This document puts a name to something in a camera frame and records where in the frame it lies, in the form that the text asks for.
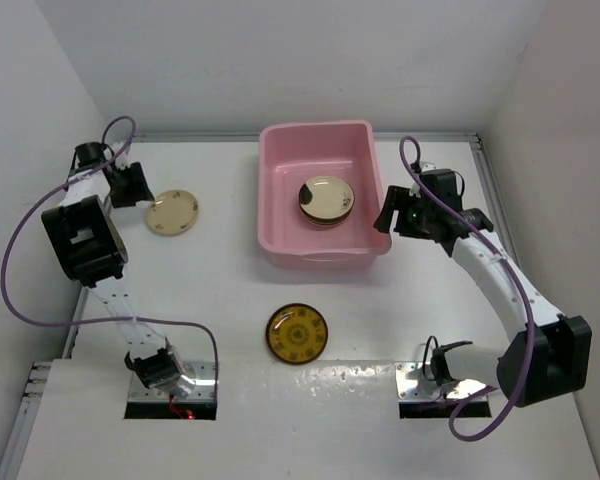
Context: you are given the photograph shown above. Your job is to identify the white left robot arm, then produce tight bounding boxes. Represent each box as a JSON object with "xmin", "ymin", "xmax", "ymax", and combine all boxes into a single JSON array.
[{"xmin": 41, "ymin": 142, "xmax": 196, "ymax": 399}]

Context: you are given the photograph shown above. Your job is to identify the white front cover board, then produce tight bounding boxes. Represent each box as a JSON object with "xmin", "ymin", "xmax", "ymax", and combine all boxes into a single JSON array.
[{"xmin": 18, "ymin": 360, "xmax": 598, "ymax": 479}]

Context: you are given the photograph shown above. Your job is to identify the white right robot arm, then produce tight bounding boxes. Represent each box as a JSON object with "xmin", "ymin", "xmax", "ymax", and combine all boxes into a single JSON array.
[{"xmin": 374, "ymin": 169, "xmax": 592, "ymax": 407}]

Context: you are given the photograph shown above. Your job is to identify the pink plastic bin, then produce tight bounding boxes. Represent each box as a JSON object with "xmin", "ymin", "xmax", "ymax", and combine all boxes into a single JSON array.
[{"xmin": 257, "ymin": 120, "xmax": 392, "ymax": 270}]

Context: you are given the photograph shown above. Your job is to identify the cream plate small motifs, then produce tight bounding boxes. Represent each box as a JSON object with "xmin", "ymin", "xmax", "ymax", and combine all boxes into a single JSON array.
[{"xmin": 145, "ymin": 189, "xmax": 199, "ymax": 236}]

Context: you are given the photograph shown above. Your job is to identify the cream plate black brushstroke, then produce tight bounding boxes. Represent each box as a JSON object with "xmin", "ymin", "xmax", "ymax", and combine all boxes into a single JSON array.
[{"xmin": 298, "ymin": 175, "xmax": 355, "ymax": 225}]

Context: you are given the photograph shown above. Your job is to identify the yellow patterned plate front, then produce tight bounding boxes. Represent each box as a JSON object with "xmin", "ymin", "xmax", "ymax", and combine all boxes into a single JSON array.
[{"xmin": 265, "ymin": 303, "xmax": 329, "ymax": 365}]

